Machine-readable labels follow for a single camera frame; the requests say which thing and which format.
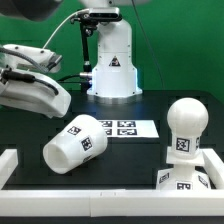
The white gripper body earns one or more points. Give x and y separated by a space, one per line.
33 92

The white lamp shade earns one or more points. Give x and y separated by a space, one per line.
81 140

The white lamp bulb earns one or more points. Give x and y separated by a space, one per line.
187 119

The white lamp base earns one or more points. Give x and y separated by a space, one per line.
183 174

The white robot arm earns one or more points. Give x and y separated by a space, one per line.
107 51

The white marker sheet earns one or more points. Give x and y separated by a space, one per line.
130 128

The white left fence rail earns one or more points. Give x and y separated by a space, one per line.
8 163

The white fence rail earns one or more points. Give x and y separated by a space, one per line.
107 203
8 163
214 167

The black camera stand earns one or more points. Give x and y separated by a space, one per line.
86 31

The black depth camera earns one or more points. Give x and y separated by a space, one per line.
108 14

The white front fence rail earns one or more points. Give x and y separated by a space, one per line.
107 203

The white right fence rail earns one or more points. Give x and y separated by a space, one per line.
214 167

